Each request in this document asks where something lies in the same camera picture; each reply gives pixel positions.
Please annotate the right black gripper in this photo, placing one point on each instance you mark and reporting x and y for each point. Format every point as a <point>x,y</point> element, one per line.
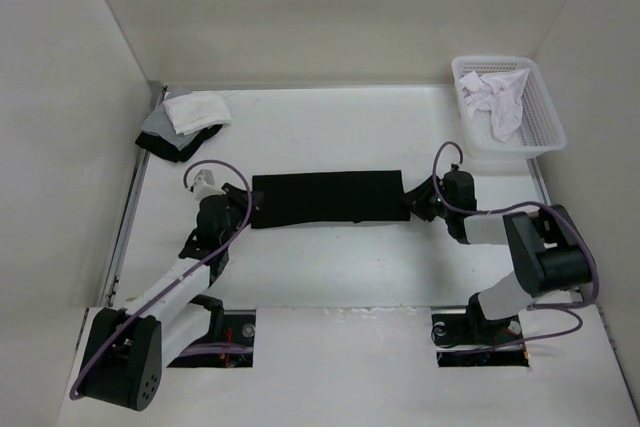
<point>417,198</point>

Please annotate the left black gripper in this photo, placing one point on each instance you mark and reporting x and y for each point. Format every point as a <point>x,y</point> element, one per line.
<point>237,198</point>

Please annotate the black tank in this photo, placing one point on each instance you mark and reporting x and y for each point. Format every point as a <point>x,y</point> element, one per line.
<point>164,150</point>
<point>329,197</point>

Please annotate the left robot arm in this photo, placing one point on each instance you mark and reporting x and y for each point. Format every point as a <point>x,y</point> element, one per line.
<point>174,321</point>

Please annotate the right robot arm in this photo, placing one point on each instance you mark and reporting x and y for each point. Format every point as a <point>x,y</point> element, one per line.
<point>545,252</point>

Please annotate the folded black tank top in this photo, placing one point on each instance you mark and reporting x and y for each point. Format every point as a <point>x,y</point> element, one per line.
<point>164,150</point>

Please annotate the folded grey tank top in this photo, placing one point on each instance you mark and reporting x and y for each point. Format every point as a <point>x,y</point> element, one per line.
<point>159,124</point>

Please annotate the white tank top in basket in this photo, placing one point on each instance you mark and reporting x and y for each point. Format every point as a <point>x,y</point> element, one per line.
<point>499,95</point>

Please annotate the white plastic basket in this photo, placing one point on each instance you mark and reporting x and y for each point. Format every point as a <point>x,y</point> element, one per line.
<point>540,131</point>

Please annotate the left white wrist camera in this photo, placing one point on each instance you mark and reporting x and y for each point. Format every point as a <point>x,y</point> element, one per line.
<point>204,186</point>

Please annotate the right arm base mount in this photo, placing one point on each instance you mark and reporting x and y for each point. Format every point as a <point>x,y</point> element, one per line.
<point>462,341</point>

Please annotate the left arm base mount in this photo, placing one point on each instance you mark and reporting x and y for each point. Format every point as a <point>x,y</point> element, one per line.
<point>227,342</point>

